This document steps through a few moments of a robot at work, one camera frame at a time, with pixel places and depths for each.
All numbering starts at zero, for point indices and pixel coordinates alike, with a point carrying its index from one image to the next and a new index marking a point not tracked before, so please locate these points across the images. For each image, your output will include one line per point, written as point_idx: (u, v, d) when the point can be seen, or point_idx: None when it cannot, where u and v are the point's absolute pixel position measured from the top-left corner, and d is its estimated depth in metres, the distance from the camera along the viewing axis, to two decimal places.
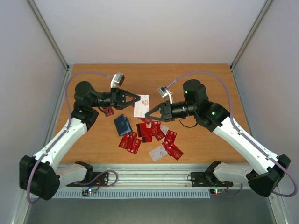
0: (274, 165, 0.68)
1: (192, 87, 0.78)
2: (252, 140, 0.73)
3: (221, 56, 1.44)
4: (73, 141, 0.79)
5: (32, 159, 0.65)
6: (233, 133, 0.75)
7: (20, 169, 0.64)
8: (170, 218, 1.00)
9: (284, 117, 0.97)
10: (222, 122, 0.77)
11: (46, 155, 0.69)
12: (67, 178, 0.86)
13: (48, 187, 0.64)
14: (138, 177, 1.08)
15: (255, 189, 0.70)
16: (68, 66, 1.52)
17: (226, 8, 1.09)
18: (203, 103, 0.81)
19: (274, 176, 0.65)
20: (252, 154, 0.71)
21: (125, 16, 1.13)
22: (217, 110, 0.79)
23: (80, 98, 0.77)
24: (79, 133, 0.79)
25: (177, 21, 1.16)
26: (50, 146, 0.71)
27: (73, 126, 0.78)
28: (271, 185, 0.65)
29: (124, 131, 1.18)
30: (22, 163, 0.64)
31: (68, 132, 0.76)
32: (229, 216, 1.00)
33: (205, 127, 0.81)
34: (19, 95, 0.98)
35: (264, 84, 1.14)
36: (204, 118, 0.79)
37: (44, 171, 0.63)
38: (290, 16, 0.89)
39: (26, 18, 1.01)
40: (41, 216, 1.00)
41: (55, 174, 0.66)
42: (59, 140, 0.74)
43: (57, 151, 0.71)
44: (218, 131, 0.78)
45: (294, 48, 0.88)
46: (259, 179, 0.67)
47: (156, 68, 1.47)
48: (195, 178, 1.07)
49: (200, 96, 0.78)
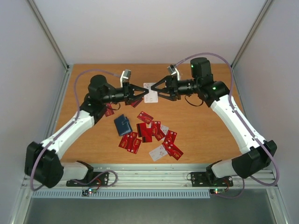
0: (259, 146, 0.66)
1: (199, 63, 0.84)
2: (243, 120, 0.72)
3: (221, 56, 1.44)
4: (79, 133, 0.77)
5: (38, 146, 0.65)
6: (228, 109, 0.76)
7: (26, 154, 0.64)
8: (170, 217, 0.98)
9: (284, 116, 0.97)
10: (220, 98, 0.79)
11: (53, 143, 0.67)
12: (69, 173, 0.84)
13: (52, 174, 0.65)
14: (138, 177, 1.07)
15: (238, 170, 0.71)
16: (68, 66, 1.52)
17: (226, 8, 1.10)
18: (208, 79, 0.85)
19: (254, 156, 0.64)
20: (240, 131, 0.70)
21: (125, 16, 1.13)
22: (218, 87, 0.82)
23: (93, 88, 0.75)
24: (86, 125, 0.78)
25: (177, 20, 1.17)
26: (59, 133, 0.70)
27: (81, 117, 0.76)
28: (250, 164, 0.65)
29: (124, 132, 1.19)
30: (28, 149, 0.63)
31: (76, 123, 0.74)
32: (230, 216, 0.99)
33: (203, 100, 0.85)
34: (20, 93, 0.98)
35: (265, 82, 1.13)
36: (204, 92, 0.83)
37: (49, 159, 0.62)
38: (289, 16, 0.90)
39: (26, 17, 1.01)
40: (40, 216, 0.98)
41: (59, 163, 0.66)
42: (67, 129, 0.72)
43: (63, 140, 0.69)
44: (215, 107, 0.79)
45: (293, 46, 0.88)
46: (241, 158, 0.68)
47: (157, 68, 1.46)
48: (195, 178, 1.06)
49: (203, 69, 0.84)
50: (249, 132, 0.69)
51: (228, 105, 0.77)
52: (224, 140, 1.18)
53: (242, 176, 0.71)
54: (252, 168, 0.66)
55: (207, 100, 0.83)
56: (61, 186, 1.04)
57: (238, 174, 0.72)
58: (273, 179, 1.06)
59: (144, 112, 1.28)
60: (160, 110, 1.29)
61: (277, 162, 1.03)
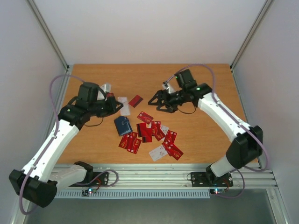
0: (245, 132, 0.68)
1: (179, 73, 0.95)
2: (227, 111, 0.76)
3: (221, 56, 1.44)
4: (63, 148, 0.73)
5: (20, 173, 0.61)
6: (212, 104, 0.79)
7: (11, 183, 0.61)
8: (170, 217, 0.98)
9: (284, 115, 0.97)
10: (203, 96, 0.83)
11: (35, 169, 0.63)
12: (65, 183, 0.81)
13: (42, 198, 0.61)
14: (138, 177, 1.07)
15: (231, 160, 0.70)
16: (68, 66, 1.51)
17: (225, 8, 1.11)
18: (191, 83, 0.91)
19: (241, 141, 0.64)
20: (226, 122, 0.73)
21: (126, 15, 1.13)
22: (202, 87, 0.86)
23: (83, 90, 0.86)
24: (69, 136, 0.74)
25: (177, 20, 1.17)
26: (39, 156, 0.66)
27: (61, 130, 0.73)
28: (239, 150, 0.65)
29: (124, 131, 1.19)
30: (11, 178, 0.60)
31: (56, 139, 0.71)
32: (230, 216, 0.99)
33: (191, 101, 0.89)
34: (20, 93, 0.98)
35: (265, 81, 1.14)
36: (189, 94, 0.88)
37: (34, 186, 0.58)
38: (289, 16, 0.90)
39: (26, 17, 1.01)
40: (39, 216, 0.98)
41: (47, 185, 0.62)
42: (47, 149, 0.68)
43: (46, 162, 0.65)
44: (201, 105, 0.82)
45: (293, 46, 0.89)
46: (231, 147, 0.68)
47: (157, 68, 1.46)
48: (195, 178, 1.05)
49: (185, 77, 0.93)
50: (234, 121, 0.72)
51: (211, 100, 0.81)
52: (224, 140, 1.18)
53: (236, 165, 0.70)
54: (244, 155, 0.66)
55: (194, 100, 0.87)
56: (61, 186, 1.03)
57: (233, 164, 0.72)
58: (273, 179, 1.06)
59: (144, 112, 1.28)
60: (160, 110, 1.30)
61: (277, 162, 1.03)
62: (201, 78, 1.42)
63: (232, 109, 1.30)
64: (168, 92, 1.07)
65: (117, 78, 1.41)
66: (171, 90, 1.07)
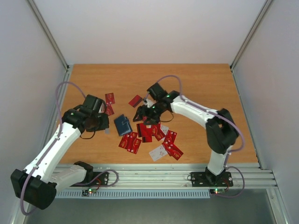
0: (214, 117, 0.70)
1: (149, 88, 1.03)
2: (195, 104, 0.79)
3: (221, 56, 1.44)
4: (65, 149, 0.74)
5: (22, 173, 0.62)
6: (181, 103, 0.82)
7: (13, 182, 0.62)
8: (170, 217, 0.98)
9: (284, 115, 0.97)
10: (174, 100, 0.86)
11: (37, 169, 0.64)
12: (65, 183, 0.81)
13: (42, 199, 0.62)
14: (138, 177, 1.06)
15: (216, 147, 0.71)
16: (68, 66, 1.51)
17: (225, 8, 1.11)
18: (161, 93, 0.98)
19: (212, 124, 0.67)
20: (196, 114, 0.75)
21: (126, 14, 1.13)
22: (170, 94, 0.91)
23: (91, 98, 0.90)
24: (72, 138, 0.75)
25: (177, 19, 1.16)
26: (42, 156, 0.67)
27: (65, 132, 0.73)
28: (214, 134, 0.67)
29: (124, 131, 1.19)
30: (13, 178, 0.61)
31: (59, 140, 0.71)
32: (230, 216, 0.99)
33: (167, 109, 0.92)
34: (20, 93, 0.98)
35: (265, 81, 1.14)
36: (162, 102, 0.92)
37: (35, 187, 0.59)
38: (289, 16, 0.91)
39: (26, 17, 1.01)
40: (39, 216, 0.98)
41: (48, 185, 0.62)
42: (50, 150, 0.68)
43: (47, 163, 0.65)
44: (176, 109, 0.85)
45: (292, 46, 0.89)
46: (209, 135, 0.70)
47: (157, 68, 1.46)
48: (195, 178, 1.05)
49: (155, 90, 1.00)
50: (202, 110, 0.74)
51: (179, 100, 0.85)
52: None
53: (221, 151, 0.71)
54: (221, 138, 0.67)
55: (168, 107, 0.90)
56: None
57: (219, 151, 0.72)
58: (273, 179, 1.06)
59: None
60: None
61: (277, 162, 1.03)
62: (201, 78, 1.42)
63: (232, 109, 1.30)
64: (147, 106, 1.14)
65: (117, 78, 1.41)
66: (148, 104, 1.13)
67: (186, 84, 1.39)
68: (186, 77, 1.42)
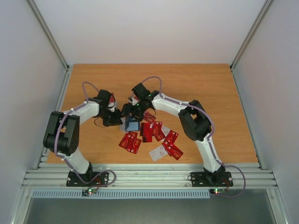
0: (187, 108, 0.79)
1: (133, 87, 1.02)
2: (171, 99, 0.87)
3: (222, 56, 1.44)
4: (88, 115, 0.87)
5: (60, 113, 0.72)
6: (160, 99, 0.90)
7: (50, 122, 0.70)
8: (170, 217, 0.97)
9: (284, 114, 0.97)
10: (153, 100, 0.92)
11: (73, 112, 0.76)
12: (74, 162, 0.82)
13: (73, 137, 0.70)
14: (138, 177, 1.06)
15: (191, 135, 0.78)
16: (68, 66, 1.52)
17: (225, 7, 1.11)
18: (145, 93, 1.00)
19: (182, 113, 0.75)
20: (173, 107, 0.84)
21: (125, 14, 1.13)
22: (152, 93, 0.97)
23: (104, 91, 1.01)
24: (94, 109, 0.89)
25: (177, 19, 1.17)
26: (77, 107, 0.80)
27: (92, 101, 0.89)
28: (186, 122, 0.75)
29: (130, 128, 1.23)
30: (52, 117, 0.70)
31: (88, 104, 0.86)
32: (230, 216, 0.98)
33: (149, 107, 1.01)
34: (20, 92, 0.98)
35: (265, 81, 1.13)
36: (145, 101, 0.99)
37: (72, 120, 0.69)
38: (288, 15, 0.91)
39: (26, 17, 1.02)
40: (39, 216, 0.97)
41: (78, 126, 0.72)
42: (81, 107, 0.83)
43: (81, 112, 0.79)
44: (157, 105, 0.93)
45: (292, 45, 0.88)
46: (184, 124, 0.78)
47: (157, 68, 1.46)
48: (195, 178, 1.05)
49: (139, 90, 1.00)
50: (177, 103, 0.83)
51: (159, 97, 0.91)
52: (224, 140, 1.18)
53: (198, 138, 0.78)
54: (194, 127, 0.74)
55: (150, 105, 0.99)
56: (61, 186, 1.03)
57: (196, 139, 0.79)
58: (273, 179, 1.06)
59: (147, 112, 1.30)
60: (157, 110, 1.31)
61: (277, 162, 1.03)
62: (201, 78, 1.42)
63: (232, 109, 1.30)
64: (132, 104, 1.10)
65: (117, 78, 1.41)
66: (134, 102, 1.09)
67: (186, 84, 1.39)
68: (186, 77, 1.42)
